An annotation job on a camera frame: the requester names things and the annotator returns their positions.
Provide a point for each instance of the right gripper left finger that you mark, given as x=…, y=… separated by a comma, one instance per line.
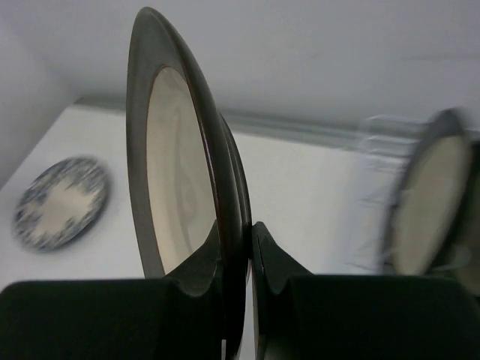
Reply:
x=111, y=319

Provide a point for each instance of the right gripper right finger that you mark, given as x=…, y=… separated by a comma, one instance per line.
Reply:
x=301, y=315

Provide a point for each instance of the silver rim plate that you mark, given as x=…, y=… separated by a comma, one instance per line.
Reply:
x=430, y=195
x=188, y=191

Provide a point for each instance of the blue floral plate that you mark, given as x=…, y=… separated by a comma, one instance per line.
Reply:
x=61, y=204

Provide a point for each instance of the striped dark rim plate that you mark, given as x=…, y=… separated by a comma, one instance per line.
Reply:
x=462, y=261

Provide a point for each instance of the white wire dish rack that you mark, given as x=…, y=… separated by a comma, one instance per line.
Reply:
x=374, y=180

